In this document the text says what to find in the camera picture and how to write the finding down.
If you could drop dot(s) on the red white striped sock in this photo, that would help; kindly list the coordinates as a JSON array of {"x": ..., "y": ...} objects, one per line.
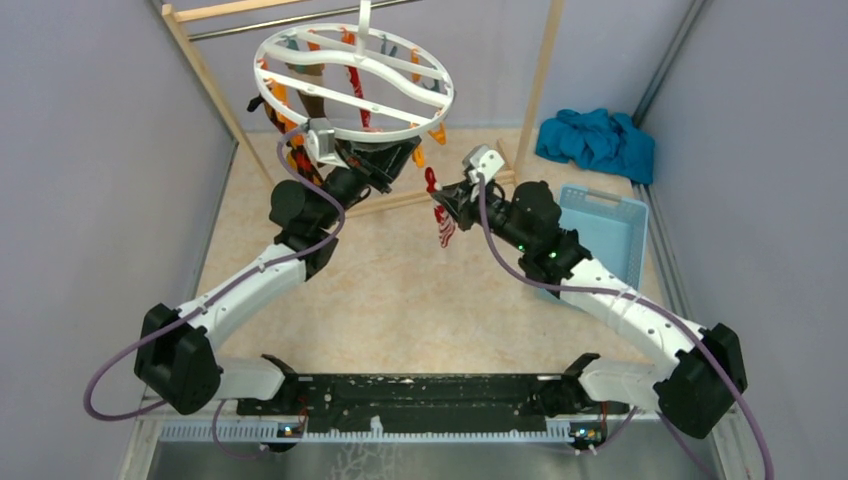
[{"x": 446, "y": 224}]

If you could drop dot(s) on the metal hanging rod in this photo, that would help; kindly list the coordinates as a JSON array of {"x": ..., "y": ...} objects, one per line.
[{"x": 284, "y": 22}]

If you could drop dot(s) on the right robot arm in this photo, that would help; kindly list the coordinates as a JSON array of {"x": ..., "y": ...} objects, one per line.
[{"x": 695, "y": 375}]

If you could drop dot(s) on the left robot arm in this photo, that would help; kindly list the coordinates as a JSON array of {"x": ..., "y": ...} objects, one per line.
[{"x": 178, "y": 358}]

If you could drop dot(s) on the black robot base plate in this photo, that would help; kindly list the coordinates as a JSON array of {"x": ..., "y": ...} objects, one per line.
[{"x": 428, "y": 404}]

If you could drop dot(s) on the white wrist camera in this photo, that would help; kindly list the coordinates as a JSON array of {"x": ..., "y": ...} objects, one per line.
[
  {"x": 482, "y": 162},
  {"x": 320, "y": 142}
]

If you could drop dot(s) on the red snowflake sock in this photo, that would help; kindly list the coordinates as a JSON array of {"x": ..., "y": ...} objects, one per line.
[{"x": 356, "y": 84}]

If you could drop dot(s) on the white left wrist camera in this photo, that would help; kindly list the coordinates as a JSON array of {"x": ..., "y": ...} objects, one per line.
[{"x": 320, "y": 142}]

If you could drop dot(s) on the light wooden rack frame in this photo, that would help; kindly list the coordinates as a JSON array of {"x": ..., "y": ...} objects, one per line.
[{"x": 218, "y": 86}]

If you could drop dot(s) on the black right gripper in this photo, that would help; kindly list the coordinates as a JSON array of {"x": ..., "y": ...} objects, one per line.
[{"x": 458, "y": 198}]

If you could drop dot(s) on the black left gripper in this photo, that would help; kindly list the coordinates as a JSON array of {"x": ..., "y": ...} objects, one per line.
[{"x": 380, "y": 163}]

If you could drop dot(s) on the blue crumpled cloth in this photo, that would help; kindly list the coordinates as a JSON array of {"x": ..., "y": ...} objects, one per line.
[{"x": 598, "y": 141}]

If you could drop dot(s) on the white round clip hanger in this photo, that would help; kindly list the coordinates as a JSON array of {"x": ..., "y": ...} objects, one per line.
[{"x": 335, "y": 77}]

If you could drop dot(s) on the black orange sock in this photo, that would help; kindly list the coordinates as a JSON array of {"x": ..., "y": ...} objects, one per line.
[{"x": 298, "y": 159}]

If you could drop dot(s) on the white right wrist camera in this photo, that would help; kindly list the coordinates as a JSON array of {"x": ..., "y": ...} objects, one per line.
[{"x": 482, "y": 162}]

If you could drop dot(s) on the light blue perforated basket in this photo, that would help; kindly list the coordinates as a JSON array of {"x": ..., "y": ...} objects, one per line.
[{"x": 613, "y": 228}]

